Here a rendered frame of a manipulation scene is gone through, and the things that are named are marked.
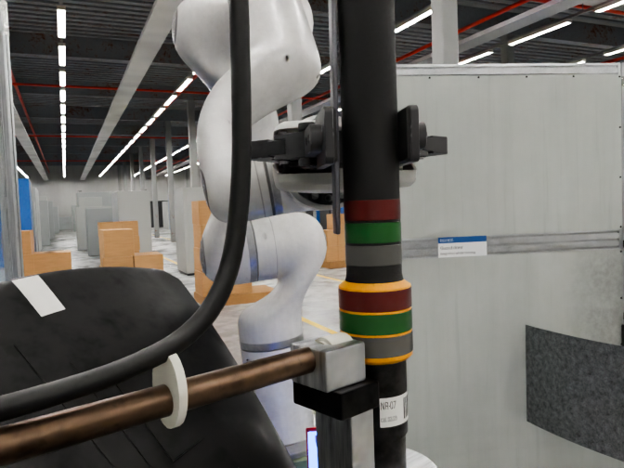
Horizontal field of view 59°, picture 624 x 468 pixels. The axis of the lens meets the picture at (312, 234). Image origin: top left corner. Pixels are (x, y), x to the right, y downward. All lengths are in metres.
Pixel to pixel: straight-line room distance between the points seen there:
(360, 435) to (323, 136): 0.17
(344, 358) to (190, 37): 0.70
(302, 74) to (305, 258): 0.43
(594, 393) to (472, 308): 0.52
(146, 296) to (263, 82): 0.31
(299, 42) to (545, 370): 1.95
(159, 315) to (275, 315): 0.62
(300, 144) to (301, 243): 0.65
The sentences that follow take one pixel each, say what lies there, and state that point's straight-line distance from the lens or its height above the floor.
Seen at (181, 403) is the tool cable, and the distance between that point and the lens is 0.25.
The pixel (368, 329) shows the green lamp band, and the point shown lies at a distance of 0.32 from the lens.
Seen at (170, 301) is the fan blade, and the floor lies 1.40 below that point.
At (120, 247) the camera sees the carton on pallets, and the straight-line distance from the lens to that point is 7.86.
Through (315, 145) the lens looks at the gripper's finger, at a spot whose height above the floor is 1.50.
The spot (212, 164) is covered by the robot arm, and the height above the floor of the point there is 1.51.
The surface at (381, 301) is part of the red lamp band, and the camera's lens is 0.31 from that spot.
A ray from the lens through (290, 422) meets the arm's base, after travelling 1.05.
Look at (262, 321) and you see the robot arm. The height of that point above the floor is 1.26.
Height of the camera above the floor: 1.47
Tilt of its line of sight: 3 degrees down
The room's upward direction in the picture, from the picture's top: 2 degrees counter-clockwise
